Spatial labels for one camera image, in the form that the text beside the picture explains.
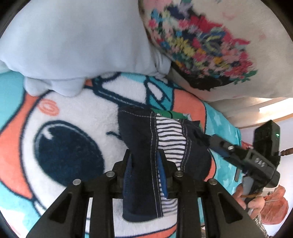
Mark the beige padded headboard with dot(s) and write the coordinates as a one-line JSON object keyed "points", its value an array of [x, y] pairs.
{"points": [[250, 112]]}

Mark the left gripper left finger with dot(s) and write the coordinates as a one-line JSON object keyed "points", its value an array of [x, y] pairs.
{"points": [[88, 202]]}

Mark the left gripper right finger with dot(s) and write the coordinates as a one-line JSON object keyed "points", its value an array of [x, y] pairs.
{"points": [[223, 216]]}

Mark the pale blue plush pillow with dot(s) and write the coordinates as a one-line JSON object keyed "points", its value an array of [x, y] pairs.
{"points": [[58, 45]]}

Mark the white floral butterfly pillow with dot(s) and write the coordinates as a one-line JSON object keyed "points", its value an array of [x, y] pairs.
{"points": [[222, 49]]}

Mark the grey knit sleeve forearm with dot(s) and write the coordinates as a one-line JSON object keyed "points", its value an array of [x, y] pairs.
{"points": [[259, 223]]}

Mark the red orange object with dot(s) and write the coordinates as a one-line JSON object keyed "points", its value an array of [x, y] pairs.
{"points": [[276, 207]]}

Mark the teal cartoon fleece blanket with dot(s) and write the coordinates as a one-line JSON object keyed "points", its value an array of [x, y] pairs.
{"points": [[49, 141]]}

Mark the striped navy kids pants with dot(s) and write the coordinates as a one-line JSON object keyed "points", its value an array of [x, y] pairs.
{"points": [[153, 136]]}

